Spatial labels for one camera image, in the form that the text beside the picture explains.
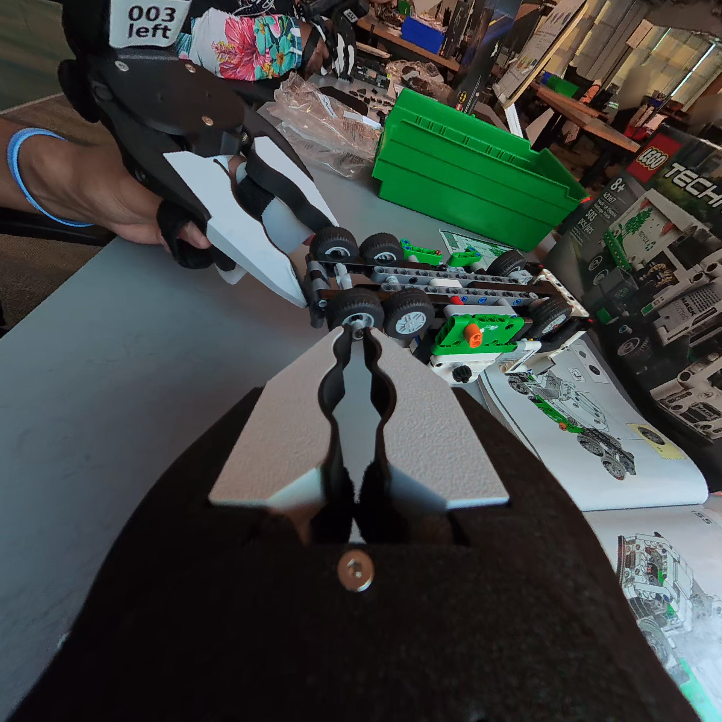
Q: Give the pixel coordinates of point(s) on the black cardboard box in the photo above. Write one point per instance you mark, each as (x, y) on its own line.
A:
(479, 45)

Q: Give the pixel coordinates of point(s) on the lego truck model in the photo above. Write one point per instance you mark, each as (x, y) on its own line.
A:
(451, 282)

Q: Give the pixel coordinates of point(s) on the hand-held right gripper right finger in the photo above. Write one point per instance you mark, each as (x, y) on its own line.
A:
(440, 434)

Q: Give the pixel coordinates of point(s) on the person's left forearm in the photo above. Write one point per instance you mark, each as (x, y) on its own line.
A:
(3, 180)

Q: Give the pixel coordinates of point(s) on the person's left hand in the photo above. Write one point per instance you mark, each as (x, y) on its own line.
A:
(101, 186)

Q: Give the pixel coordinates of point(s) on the green plastic bin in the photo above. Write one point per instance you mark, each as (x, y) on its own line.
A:
(462, 169)

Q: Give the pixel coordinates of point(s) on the lego set box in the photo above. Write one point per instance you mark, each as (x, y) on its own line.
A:
(665, 254)

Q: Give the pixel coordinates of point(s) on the wooden table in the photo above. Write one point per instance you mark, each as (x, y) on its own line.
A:
(586, 121)

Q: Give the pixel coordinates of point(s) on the clear plastic bag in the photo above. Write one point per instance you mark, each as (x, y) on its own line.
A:
(327, 129)

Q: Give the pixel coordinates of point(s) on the small blue storage bin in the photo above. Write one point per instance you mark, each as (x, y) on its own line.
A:
(423, 34)

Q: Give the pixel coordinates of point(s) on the lego instruction booklet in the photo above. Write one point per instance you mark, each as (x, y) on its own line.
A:
(564, 417)

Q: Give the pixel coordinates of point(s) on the green white sticker sheet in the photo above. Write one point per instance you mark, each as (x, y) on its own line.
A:
(468, 242)

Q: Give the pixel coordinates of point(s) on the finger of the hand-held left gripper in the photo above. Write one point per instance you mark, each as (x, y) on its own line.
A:
(237, 237)
(285, 225)

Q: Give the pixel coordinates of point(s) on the blue wristband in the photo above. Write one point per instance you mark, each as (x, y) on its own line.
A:
(10, 161)

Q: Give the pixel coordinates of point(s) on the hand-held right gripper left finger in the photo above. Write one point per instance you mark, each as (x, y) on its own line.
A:
(271, 434)

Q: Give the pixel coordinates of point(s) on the black chair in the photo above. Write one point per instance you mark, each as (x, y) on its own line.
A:
(45, 225)

